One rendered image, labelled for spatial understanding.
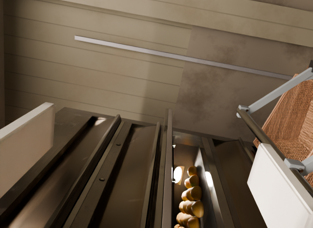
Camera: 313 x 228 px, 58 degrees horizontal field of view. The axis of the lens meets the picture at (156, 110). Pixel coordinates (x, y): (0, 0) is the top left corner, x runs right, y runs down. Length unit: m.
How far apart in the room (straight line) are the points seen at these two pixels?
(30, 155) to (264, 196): 0.13
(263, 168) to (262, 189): 0.01
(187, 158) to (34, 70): 2.12
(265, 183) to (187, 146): 1.70
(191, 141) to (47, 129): 1.69
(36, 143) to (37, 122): 0.01
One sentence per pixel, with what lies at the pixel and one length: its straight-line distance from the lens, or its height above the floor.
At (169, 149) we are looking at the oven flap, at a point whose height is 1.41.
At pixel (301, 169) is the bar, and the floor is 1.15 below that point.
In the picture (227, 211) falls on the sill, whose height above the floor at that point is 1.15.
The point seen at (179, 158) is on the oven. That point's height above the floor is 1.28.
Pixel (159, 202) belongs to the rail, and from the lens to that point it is 0.86.
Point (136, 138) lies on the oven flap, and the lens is 1.64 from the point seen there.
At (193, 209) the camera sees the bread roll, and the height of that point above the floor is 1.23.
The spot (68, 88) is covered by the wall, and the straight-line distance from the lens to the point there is 3.30.
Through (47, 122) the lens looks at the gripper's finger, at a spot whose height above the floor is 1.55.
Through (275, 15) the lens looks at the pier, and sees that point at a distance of 2.93.
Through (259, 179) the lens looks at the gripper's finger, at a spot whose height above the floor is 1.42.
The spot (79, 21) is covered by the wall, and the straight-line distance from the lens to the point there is 3.12.
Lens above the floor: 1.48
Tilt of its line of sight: level
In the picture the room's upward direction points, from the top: 79 degrees counter-clockwise
